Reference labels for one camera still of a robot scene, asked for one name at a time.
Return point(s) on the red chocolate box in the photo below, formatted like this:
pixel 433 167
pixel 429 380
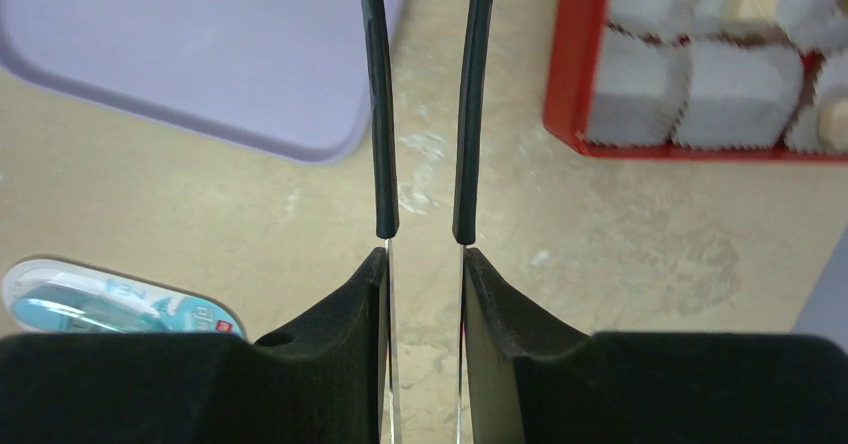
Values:
pixel 575 48

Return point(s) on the lavender plastic tray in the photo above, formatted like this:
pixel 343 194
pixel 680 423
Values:
pixel 287 77

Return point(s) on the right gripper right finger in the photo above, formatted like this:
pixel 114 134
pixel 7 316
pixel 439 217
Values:
pixel 534 379

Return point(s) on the metal tongs with black tips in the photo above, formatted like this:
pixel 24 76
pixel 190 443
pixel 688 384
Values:
pixel 384 156

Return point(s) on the blue correction tape package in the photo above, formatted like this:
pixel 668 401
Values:
pixel 52 296

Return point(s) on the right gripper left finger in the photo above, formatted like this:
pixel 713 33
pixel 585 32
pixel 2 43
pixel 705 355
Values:
pixel 317 379

